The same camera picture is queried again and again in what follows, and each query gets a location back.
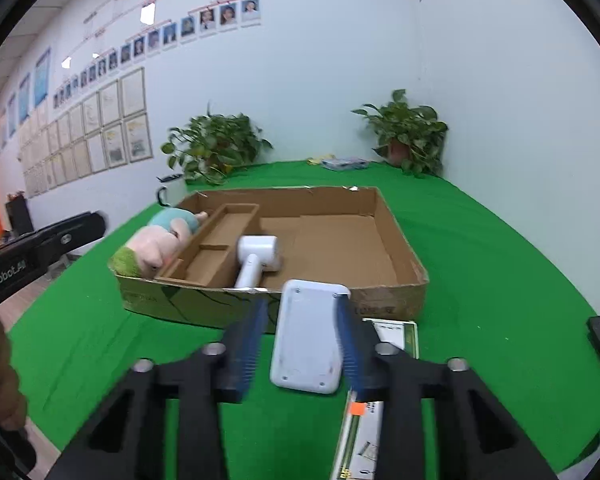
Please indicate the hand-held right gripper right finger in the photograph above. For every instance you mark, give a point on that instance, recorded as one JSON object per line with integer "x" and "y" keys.
{"x": 350, "y": 355}

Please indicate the row of portrait photos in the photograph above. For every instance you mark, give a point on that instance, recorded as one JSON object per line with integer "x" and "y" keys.
{"x": 190, "y": 27}

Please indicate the green tablecloth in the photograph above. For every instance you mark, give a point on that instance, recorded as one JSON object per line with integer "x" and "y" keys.
{"x": 480, "y": 270}

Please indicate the small yellow packet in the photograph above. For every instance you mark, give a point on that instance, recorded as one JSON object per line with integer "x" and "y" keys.
{"x": 315, "y": 161}

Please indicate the potted plant in terracotta pot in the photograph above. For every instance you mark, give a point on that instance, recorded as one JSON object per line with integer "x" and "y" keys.
{"x": 405, "y": 130}

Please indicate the person's left hand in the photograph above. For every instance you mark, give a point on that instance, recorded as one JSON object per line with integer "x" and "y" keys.
{"x": 2, "y": 385}

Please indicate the black cabinet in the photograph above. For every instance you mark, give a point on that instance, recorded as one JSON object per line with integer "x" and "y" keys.
{"x": 19, "y": 215}

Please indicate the blue patterned packet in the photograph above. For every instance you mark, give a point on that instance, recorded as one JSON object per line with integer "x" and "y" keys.
{"x": 345, "y": 163}

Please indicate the small black flat object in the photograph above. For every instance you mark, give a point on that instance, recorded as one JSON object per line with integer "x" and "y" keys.
{"x": 170, "y": 178}

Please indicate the blue wall poster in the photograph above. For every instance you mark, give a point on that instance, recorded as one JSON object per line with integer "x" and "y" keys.
{"x": 42, "y": 77}
{"x": 25, "y": 96}
{"x": 12, "y": 114}

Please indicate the large cardboard box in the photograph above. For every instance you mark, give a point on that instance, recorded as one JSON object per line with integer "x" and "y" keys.
{"x": 330, "y": 245}

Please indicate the large leafy potted plant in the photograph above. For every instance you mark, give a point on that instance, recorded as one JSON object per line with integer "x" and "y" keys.
{"x": 215, "y": 145}

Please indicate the white hair dryer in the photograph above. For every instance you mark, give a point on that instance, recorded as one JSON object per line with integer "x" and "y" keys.
{"x": 257, "y": 250}

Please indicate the wall of framed certificates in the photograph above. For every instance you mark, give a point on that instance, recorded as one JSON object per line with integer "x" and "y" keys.
{"x": 100, "y": 130}

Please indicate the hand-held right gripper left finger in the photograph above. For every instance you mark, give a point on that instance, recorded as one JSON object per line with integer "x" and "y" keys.
{"x": 247, "y": 345}

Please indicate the pink and teal plush toy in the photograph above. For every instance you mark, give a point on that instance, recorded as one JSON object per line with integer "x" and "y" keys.
{"x": 155, "y": 245}

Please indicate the green and white carton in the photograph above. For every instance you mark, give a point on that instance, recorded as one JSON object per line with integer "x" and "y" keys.
{"x": 362, "y": 435}

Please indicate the white electronic device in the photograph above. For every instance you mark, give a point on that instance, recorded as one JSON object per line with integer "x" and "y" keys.
{"x": 305, "y": 340}

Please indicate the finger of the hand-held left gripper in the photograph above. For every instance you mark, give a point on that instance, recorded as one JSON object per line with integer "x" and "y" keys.
{"x": 75, "y": 232}

